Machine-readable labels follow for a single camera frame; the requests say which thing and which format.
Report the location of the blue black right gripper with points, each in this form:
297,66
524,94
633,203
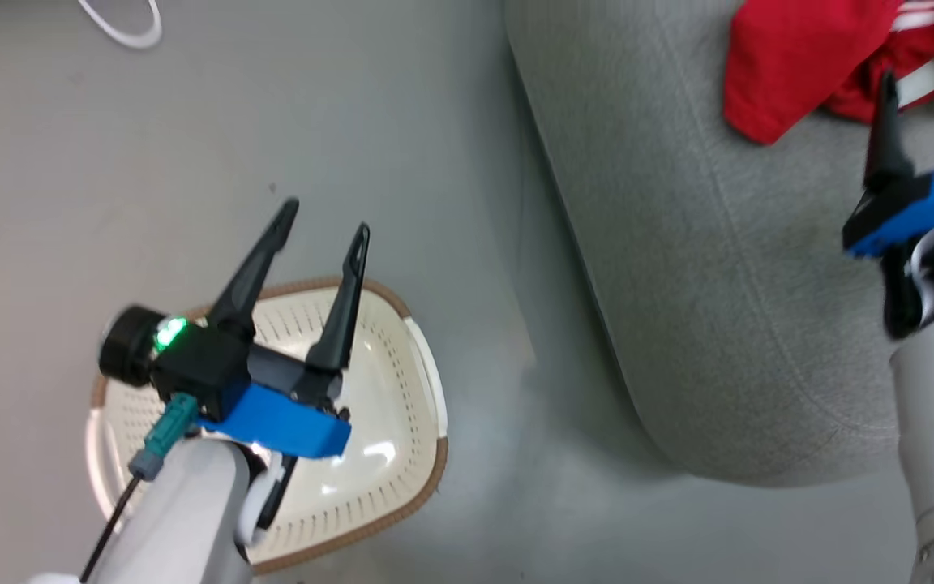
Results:
917,207

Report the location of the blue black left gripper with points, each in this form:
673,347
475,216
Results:
289,414

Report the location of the red and white garment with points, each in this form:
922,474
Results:
799,57

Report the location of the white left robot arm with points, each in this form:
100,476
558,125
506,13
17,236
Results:
183,519

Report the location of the grey fabric sofa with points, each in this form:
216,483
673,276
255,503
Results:
726,284

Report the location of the cream plastic laundry basket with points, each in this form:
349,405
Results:
386,405

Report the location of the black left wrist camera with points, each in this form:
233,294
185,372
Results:
179,357

